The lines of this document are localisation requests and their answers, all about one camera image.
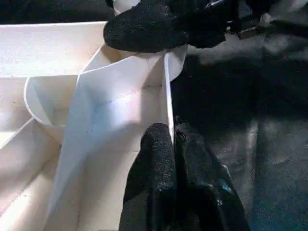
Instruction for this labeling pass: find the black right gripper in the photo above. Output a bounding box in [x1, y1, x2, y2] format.
[103, 0, 244, 54]

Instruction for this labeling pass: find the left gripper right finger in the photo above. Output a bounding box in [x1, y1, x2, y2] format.
[175, 115, 251, 231]

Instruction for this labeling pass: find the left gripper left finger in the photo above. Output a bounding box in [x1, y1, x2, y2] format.
[119, 122, 178, 231]

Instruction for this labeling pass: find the white plastic table leg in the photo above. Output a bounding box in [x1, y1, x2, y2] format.
[113, 0, 142, 16]

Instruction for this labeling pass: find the white plastic table top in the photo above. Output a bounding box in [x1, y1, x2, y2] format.
[0, 20, 188, 231]

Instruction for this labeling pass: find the black plastic mat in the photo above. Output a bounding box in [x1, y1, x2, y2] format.
[0, 0, 308, 231]

